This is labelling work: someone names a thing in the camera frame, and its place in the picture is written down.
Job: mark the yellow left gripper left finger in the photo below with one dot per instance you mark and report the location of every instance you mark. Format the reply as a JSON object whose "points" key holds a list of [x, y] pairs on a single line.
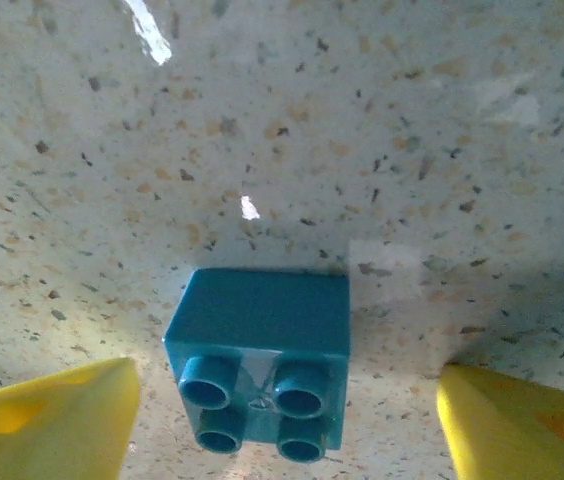
{"points": [[47, 425]]}

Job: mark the blue small lego brick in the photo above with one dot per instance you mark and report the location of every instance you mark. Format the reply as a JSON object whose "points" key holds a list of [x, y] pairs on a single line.
{"points": [[262, 310]]}

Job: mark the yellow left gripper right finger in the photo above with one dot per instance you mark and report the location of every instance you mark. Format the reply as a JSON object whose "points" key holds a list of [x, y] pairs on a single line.
{"points": [[522, 430]]}

